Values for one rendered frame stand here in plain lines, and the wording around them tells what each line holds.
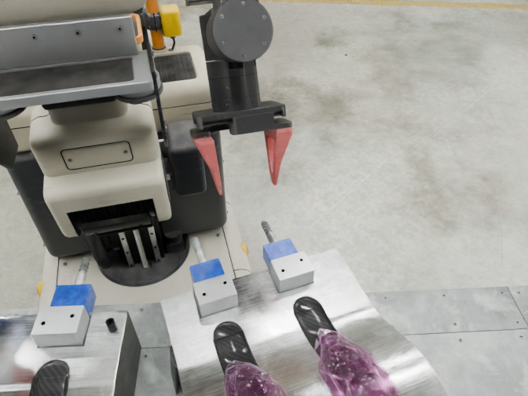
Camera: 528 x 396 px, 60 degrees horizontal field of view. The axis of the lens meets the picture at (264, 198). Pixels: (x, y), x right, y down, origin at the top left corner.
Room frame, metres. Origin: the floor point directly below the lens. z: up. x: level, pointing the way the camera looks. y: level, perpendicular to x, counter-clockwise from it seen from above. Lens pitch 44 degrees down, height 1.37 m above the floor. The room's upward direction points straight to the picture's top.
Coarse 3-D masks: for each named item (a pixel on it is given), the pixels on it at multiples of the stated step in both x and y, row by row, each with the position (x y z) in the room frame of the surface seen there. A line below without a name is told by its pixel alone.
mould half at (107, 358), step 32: (0, 320) 0.29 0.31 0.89; (32, 320) 0.29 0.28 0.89; (96, 320) 0.29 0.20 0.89; (128, 320) 0.30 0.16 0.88; (0, 352) 0.25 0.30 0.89; (32, 352) 0.25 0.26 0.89; (64, 352) 0.25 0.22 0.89; (96, 352) 0.25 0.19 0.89; (128, 352) 0.27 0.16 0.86; (0, 384) 0.22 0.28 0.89; (96, 384) 0.22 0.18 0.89; (128, 384) 0.24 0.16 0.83
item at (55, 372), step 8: (56, 360) 0.24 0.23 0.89; (40, 368) 0.23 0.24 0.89; (48, 368) 0.24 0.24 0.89; (56, 368) 0.24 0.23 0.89; (64, 368) 0.23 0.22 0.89; (40, 376) 0.23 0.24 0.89; (48, 376) 0.23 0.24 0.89; (56, 376) 0.23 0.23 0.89; (64, 376) 0.23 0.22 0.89; (32, 384) 0.22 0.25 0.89; (40, 384) 0.22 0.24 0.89; (48, 384) 0.22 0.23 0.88; (56, 384) 0.22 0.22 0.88; (64, 384) 0.22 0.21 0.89; (32, 392) 0.21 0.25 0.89; (40, 392) 0.21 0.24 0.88; (48, 392) 0.21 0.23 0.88; (56, 392) 0.21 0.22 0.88; (64, 392) 0.21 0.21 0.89
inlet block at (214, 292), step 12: (192, 240) 0.45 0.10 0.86; (204, 264) 0.39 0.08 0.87; (216, 264) 0.39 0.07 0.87; (192, 276) 0.37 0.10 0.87; (204, 276) 0.37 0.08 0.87; (216, 276) 0.37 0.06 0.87; (228, 276) 0.36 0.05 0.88; (204, 288) 0.34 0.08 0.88; (216, 288) 0.34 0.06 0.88; (228, 288) 0.34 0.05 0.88; (204, 300) 0.33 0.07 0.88; (216, 300) 0.33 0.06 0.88; (228, 300) 0.33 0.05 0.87; (204, 312) 0.32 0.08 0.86; (216, 312) 0.33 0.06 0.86
